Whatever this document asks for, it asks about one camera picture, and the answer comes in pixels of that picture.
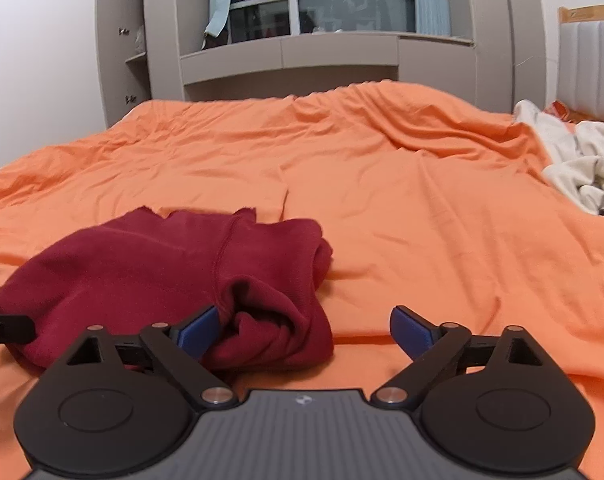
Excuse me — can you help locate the orange bed cover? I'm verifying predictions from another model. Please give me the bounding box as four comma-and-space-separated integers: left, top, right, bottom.
0, 81, 604, 479

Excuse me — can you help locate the dark red small garment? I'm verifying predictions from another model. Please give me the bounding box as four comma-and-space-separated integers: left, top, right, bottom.
0, 207, 333, 372

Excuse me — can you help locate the cream patterned clothes pile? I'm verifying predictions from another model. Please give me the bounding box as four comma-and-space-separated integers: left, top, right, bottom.
514, 100, 604, 216

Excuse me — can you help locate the grey padded headboard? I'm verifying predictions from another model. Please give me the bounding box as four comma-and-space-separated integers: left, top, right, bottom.
557, 4, 604, 122

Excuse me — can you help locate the grey wall cabinet unit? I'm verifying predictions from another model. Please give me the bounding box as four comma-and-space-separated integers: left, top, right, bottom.
96, 0, 547, 124

